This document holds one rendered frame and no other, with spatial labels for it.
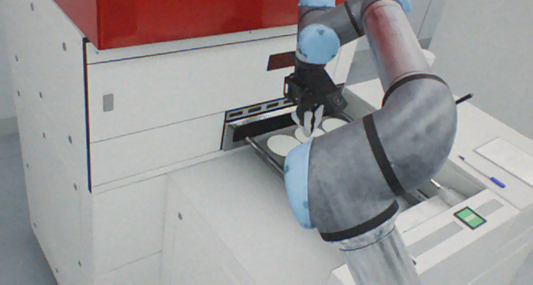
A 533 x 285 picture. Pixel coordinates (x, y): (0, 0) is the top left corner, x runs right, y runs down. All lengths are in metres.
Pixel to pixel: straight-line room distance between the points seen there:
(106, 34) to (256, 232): 0.57
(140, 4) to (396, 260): 0.65
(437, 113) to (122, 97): 0.71
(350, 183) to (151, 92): 0.65
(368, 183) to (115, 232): 0.90
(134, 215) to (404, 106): 0.91
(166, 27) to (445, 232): 0.74
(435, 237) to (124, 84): 0.75
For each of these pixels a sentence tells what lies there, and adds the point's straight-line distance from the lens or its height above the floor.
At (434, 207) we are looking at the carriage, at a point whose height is 0.88.
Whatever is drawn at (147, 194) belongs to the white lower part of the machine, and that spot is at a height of 0.77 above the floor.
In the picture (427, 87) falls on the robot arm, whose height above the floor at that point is 1.40.
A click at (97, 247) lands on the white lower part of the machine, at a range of 1.42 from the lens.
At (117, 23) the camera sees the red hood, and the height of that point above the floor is 1.28.
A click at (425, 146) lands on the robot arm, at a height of 1.36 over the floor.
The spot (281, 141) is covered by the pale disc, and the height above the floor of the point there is 0.90.
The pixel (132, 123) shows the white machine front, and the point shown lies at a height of 1.00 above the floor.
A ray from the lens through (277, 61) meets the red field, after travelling 1.35.
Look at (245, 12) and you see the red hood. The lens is 1.15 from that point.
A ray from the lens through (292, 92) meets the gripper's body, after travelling 1.19.
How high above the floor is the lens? 1.68
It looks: 34 degrees down
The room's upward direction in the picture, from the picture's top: 12 degrees clockwise
